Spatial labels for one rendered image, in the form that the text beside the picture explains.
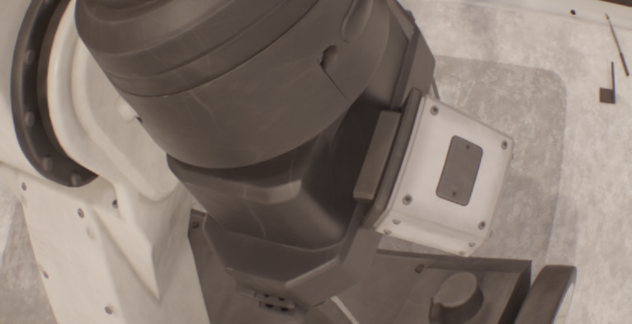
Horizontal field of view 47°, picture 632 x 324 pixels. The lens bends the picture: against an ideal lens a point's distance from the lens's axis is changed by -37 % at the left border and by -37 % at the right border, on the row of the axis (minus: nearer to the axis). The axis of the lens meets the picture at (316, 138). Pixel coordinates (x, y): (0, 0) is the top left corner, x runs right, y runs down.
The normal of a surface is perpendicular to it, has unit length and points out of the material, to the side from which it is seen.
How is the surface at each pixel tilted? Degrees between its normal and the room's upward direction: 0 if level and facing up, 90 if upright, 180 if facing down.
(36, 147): 90
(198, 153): 101
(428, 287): 0
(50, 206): 60
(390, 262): 0
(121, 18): 12
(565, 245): 0
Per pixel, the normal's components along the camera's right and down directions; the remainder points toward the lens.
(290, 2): 0.66, 0.51
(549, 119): -0.26, -0.63
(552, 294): -0.15, -0.77
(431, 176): 0.15, -0.34
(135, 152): 0.89, 0.14
